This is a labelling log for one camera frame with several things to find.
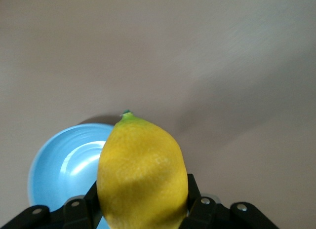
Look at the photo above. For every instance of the yellow lemon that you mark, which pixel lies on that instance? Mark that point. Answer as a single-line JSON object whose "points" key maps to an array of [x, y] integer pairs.
{"points": [[142, 174]]}

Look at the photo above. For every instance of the blue plate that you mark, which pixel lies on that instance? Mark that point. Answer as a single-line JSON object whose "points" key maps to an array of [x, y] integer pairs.
{"points": [[61, 164]]}

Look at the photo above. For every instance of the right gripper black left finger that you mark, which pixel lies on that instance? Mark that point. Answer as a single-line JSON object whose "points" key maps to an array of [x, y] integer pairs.
{"points": [[74, 214]]}

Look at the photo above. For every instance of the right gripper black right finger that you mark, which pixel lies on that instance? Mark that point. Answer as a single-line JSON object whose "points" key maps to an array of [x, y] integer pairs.
{"points": [[209, 214]]}

